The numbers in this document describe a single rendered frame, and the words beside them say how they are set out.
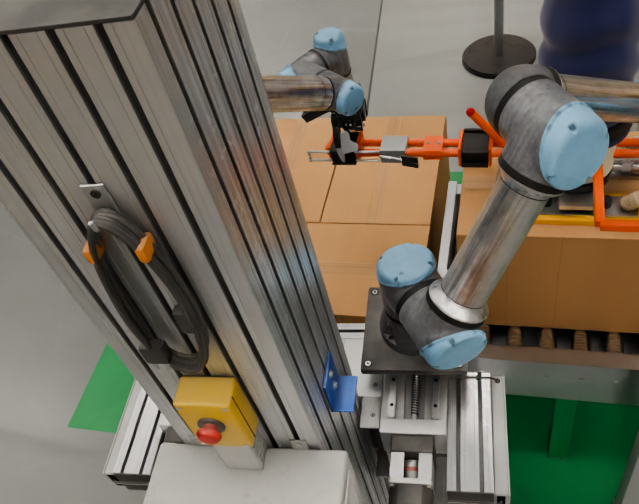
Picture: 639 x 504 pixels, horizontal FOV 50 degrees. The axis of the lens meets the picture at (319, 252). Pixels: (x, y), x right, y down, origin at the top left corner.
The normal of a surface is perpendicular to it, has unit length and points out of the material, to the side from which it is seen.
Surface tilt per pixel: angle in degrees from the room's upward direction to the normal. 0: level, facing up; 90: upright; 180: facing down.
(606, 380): 90
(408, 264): 8
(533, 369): 90
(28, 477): 0
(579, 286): 90
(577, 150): 84
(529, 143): 66
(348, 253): 0
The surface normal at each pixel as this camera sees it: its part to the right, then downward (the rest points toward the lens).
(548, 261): -0.21, 0.76
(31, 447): -0.19, -0.65
